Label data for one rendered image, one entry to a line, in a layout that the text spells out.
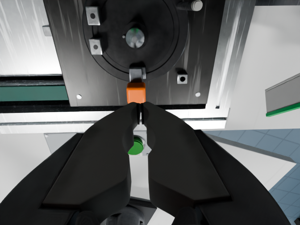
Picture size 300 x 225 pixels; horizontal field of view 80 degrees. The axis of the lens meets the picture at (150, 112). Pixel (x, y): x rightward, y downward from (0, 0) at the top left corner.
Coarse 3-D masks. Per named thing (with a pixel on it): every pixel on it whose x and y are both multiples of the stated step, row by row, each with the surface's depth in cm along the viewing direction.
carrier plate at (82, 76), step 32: (64, 0) 23; (224, 0) 24; (64, 32) 25; (192, 32) 26; (64, 64) 27; (96, 64) 28; (192, 64) 28; (96, 96) 30; (160, 96) 31; (192, 96) 31
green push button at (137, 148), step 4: (136, 140) 35; (140, 140) 36; (136, 144) 36; (140, 144) 36; (132, 148) 36; (136, 148) 36; (140, 148) 36; (128, 152) 37; (132, 152) 37; (136, 152) 37; (140, 152) 37
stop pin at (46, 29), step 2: (42, 26) 25; (44, 26) 25; (46, 26) 25; (48, 26) 25; (42, 28) 25; (44, 28) 25; (46, 28) 25; (48, 28) 25; (44, 30) 25; (46, 30) 25; (48, 30) 25; (44, 32) 25; (46, 32) 25; (48, 32) 25; (50, 32) 25; (44, 34) 26; (46, 34) 26; (48, 34) 26; (50, 34) 26; (46, 36) 26; (48, 36) 26; (50, 36) 26
